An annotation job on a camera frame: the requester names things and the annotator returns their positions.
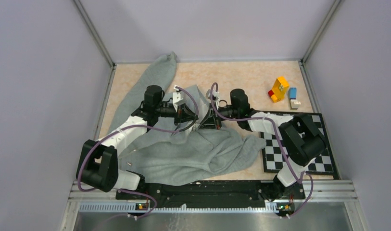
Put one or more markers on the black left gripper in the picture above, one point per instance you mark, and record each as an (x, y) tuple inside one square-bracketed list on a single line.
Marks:
[(183, 114)]

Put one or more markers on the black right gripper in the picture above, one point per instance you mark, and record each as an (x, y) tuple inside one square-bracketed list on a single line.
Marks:
[(210, 121)]

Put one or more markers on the grey zip-up jacket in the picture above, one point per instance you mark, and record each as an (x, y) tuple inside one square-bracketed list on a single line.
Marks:
[(166, 156)]

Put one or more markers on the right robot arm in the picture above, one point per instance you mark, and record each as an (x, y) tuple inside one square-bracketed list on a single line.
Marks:
[(270, 123)]

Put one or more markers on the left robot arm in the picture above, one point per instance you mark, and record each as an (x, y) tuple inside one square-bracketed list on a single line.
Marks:
[(98, 165)]

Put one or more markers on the yellow red toy block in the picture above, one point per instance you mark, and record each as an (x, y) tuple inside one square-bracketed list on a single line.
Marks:
[(279, 89)]

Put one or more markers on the white beige toy block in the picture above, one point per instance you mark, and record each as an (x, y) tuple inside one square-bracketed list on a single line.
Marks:
[(295, 104)]

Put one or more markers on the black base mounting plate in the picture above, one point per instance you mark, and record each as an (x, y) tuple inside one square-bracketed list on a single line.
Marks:
[(214, 201)]

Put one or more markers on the blue toy block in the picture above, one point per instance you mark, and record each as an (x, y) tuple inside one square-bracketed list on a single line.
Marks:
[(293, 93)]

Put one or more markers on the black white checkerboard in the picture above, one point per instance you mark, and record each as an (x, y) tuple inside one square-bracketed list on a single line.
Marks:
[(307, 142)]

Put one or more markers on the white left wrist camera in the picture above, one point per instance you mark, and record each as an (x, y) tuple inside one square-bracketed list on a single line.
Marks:
[(178, 96)]

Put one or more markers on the white cable duct strip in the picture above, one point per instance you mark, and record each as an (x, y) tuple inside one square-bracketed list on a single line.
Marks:
[(130, 207)]

